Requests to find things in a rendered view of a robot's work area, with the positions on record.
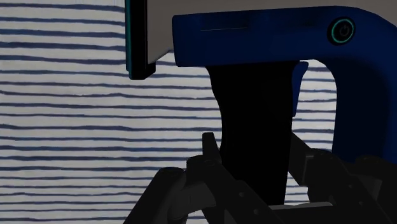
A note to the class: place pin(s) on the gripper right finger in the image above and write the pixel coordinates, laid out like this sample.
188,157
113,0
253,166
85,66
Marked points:
356,186

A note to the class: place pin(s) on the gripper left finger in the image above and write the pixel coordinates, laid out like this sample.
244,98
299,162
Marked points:
198,186

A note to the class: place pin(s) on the blue handheld device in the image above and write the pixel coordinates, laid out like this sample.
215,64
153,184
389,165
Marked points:
248,37

